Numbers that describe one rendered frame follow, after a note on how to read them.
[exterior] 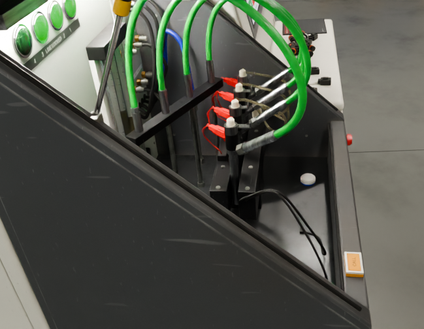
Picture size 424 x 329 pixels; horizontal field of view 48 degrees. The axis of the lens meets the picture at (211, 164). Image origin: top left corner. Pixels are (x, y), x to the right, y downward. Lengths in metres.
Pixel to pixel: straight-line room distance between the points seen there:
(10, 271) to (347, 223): 0.63
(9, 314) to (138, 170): 0.46
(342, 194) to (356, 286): 0.25
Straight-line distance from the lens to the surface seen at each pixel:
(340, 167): 1.16
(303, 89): 0.77
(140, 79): 1.27
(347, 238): 0.97
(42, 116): 0.66
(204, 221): 0.69
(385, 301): 2.13
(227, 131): 0.99
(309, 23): 1.94
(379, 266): 2.26
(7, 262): 0.89
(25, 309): 0.98
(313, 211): 1.21
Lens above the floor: 1.62
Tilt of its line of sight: 35 degrees down
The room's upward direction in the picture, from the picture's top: 6 degrees counter-clockwise
